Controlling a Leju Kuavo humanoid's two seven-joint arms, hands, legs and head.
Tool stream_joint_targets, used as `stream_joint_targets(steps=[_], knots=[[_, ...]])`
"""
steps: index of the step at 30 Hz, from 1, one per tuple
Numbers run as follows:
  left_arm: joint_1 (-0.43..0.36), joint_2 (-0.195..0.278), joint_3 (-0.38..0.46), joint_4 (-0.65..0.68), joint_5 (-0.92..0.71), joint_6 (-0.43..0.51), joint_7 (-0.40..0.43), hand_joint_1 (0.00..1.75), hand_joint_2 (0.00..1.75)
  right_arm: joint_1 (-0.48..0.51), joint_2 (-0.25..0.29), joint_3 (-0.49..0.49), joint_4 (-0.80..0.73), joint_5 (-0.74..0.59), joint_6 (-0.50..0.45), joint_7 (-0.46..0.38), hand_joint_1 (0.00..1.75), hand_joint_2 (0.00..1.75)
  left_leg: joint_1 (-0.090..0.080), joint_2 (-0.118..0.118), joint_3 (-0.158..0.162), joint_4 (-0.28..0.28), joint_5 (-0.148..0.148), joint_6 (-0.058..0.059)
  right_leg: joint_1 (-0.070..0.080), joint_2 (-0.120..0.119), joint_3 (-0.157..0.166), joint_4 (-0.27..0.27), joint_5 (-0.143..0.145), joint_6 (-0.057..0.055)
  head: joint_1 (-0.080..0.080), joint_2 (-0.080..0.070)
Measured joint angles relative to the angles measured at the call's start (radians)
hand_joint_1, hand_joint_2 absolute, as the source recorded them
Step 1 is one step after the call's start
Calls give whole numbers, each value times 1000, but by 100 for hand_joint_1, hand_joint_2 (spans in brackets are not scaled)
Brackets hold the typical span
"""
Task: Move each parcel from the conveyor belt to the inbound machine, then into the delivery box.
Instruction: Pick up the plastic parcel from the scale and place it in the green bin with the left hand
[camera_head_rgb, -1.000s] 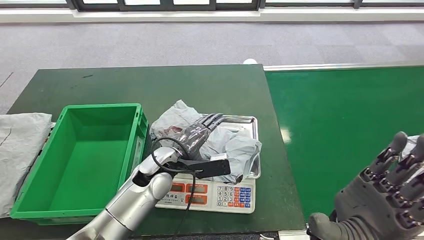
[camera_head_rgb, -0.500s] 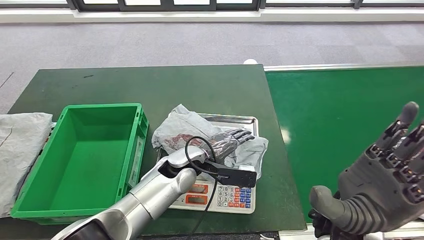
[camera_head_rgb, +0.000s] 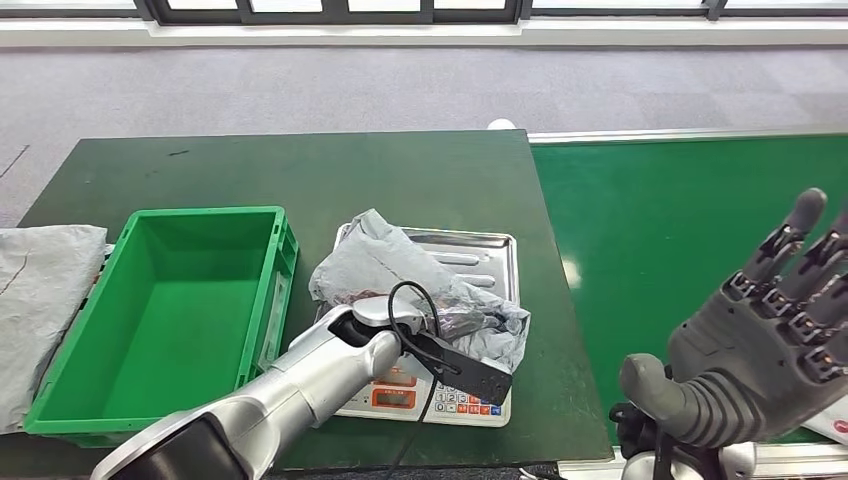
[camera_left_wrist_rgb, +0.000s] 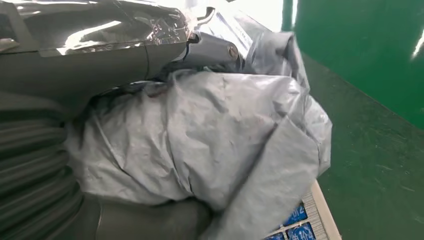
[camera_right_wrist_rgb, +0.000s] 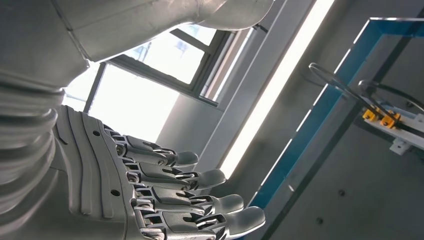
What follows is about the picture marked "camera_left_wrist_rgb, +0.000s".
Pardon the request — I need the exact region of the grey parcel bag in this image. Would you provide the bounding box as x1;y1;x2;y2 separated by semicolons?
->
64;6;334;240

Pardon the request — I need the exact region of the white electronic scale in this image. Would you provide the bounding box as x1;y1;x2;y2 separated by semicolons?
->
263;180;343;240

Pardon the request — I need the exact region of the green conveyor belt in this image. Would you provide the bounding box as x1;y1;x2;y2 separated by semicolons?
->
281;0;424;131

